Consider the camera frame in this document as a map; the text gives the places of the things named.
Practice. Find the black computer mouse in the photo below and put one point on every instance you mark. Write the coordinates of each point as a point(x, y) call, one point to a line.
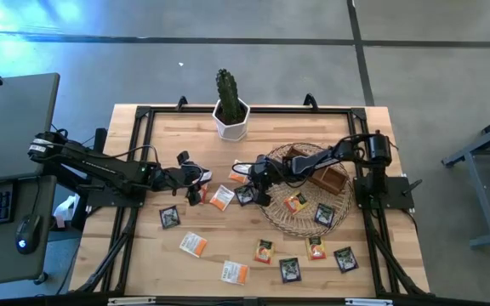
point(28, 234)

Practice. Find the white bracket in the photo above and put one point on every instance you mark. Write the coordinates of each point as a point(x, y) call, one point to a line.
point(131, 301)
point(368, 302)

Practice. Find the black clamp lever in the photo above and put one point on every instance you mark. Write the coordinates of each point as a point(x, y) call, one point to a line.
point(413, 186)

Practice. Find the black caster wheel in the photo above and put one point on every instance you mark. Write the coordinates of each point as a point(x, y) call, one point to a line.
point(41, 278)

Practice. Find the brown wooden tea box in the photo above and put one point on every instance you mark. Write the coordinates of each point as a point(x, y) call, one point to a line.
point(330, 180)

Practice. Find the purple tea bag packet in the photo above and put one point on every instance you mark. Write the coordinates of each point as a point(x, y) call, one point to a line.
point(243, 195)
point(290, 270)
point(169, 217)
point(324, 214)
point(345, 259)

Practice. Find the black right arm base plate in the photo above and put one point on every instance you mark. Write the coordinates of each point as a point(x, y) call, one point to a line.
point(398, 191)

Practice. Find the green cactus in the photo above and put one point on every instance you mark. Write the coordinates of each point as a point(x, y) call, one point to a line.
point(227, 95)

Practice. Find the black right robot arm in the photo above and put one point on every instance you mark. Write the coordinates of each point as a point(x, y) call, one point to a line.
point(313, 160)

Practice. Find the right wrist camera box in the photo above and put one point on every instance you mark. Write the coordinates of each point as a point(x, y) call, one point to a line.
point(258, 162)

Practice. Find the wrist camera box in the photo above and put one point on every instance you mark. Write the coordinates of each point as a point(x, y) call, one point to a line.
point(182, 157)
point(258, 162)

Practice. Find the black aluminium table frame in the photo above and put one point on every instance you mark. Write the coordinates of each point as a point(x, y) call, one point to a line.
point(292, 109)

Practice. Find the white plant pot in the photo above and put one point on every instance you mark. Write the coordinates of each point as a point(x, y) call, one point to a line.
point(230, 132)

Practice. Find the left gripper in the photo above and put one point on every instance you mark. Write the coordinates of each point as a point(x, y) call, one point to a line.
point(177, 176)

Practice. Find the white plastic object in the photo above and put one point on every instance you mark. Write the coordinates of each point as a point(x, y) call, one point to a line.
point(64, 212)

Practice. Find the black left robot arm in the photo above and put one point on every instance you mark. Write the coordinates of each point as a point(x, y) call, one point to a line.
point(100, 163)

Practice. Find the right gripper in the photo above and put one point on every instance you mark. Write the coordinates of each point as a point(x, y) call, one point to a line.
point(270, 172)

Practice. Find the grey metal table frame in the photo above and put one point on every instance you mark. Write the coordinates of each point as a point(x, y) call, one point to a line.
point(479, 200)

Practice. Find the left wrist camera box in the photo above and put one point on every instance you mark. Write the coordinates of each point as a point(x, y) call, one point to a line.
point(182, 157)

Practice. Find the round wicker basket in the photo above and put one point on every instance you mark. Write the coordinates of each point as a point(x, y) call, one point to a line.
point(296, 225)

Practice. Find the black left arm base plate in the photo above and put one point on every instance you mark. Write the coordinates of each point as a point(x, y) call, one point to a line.
point(113, 200)

